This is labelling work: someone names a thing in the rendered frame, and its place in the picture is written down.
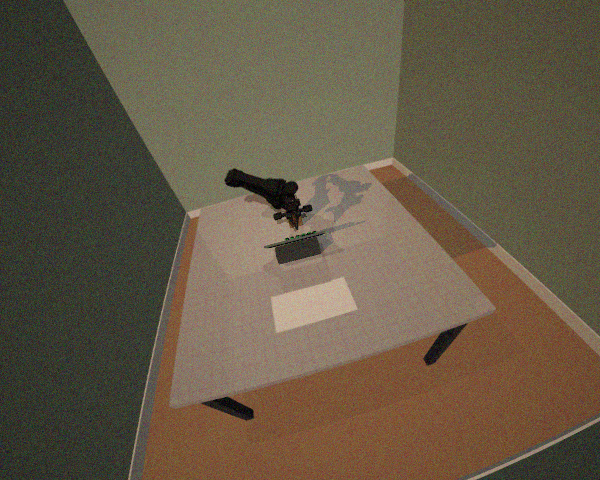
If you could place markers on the black switch panel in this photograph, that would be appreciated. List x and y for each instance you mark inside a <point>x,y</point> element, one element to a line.
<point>297,250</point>

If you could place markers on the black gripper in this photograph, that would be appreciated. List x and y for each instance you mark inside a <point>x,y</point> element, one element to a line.
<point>289,214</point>

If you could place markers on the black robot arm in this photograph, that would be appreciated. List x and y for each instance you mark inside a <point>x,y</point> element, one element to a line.
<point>273,190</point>

